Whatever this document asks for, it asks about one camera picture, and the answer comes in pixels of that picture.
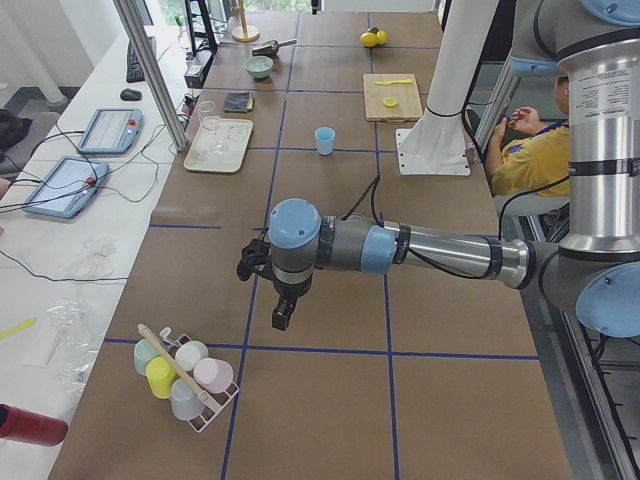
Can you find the cream bear tray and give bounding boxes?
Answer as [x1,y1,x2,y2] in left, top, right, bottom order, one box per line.
[183,118,253,174]

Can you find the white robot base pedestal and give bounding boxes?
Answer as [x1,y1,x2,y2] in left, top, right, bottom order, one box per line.
[396,1,500,176]

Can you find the red bottle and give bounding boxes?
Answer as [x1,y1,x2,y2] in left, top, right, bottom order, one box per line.
[1,404,68,447]

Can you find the yellow plastic knife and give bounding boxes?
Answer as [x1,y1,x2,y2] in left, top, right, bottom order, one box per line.
[373,78,413,86]

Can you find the near blue teach pendant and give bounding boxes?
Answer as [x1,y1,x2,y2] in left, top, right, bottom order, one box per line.
[22,156,110,219]

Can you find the green cup on rack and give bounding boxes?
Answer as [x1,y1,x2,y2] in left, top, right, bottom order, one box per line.
[133,339,159,376]

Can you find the grey folded cloth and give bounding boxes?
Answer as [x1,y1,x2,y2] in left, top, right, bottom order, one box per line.
[223,91,254,113]

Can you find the aluminium frame post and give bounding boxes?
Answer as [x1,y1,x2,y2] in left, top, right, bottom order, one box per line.
[113,0,188,152]

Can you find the pink cup on rack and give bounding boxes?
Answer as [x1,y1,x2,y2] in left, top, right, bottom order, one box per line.
[193,357,234,393]

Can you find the clear plastic bag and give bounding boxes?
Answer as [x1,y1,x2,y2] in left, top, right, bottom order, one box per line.
[47,297,102,397]

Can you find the black keyboard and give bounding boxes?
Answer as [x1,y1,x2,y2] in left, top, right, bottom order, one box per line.
[126,42,145,84]

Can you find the yellow lemon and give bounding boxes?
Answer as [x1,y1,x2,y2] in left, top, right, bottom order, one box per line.
[360,32,378,48]
[376,30,388,45]

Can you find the white cup on rack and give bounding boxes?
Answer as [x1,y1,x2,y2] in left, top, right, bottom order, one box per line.
[175,340,209,372]

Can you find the wooden cup tree stand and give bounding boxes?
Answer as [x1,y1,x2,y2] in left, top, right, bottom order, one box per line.
[231,0,260,43]

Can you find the yellow cup on rack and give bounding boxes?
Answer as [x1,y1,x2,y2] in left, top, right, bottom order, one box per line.
[145,356,177,399]

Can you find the steel ice scoop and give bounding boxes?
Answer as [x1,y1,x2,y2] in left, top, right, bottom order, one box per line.
[251,39,298,57]

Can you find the white wire cup rack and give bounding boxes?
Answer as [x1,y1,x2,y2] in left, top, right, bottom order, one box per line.
[159,327,239,432]

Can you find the blue teach pendant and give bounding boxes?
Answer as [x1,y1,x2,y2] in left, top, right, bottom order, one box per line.
[77,108,144,156]
[22,156,110,219]

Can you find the black computer mouse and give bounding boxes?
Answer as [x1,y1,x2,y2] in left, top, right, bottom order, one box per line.
[120,88,142,101]

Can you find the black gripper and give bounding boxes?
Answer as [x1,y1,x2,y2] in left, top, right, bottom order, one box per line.
[271,267,314,330]

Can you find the far blue teach pendant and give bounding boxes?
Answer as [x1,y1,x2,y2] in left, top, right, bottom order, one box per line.
[77,108,144,156]

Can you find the person in yellow shirt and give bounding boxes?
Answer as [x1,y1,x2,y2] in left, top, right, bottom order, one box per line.
[484,106,570,197]

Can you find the green bowl of ice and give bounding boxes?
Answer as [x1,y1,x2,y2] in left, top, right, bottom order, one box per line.
[244,55,274,80]

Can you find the clear wine glass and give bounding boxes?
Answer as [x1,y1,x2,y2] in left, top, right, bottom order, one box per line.
[197,100,225,155]

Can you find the wooden cutting board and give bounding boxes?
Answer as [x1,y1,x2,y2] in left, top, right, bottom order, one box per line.
[363,73,423,122]

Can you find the grey-blue cup on rack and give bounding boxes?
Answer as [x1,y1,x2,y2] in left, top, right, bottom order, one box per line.
[170,378,204,421]

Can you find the light blue plastic cup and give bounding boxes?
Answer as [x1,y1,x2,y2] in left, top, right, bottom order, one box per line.
[314,126,336,156]

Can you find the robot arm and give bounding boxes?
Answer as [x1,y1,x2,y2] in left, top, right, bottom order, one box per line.
[263,1,639,338]

